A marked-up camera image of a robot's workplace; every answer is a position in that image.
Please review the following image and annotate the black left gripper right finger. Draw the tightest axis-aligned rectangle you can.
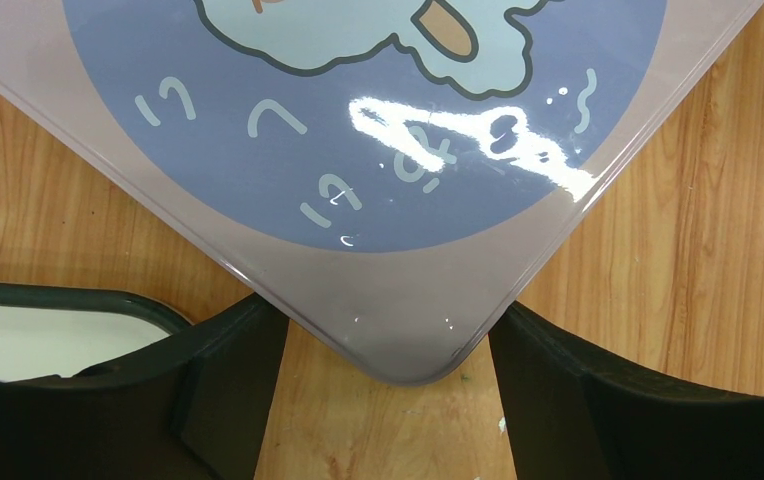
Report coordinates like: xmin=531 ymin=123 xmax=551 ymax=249
xmin=489 ymin=303 xmax=764 ymax=479

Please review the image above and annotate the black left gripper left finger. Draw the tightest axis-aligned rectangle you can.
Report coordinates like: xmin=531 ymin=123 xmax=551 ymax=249
xmin=0 ymin=293 xmax=288 ymax=479

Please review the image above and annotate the strawberry print tray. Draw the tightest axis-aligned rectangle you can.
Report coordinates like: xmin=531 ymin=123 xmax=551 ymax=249
xmin=0 ymin=282 xmax=190 ymax=382

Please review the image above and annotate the silver tin lid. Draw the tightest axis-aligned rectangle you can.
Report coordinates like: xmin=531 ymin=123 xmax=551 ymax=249
xmin=0 ymin=1 xmax=759 ymax=385

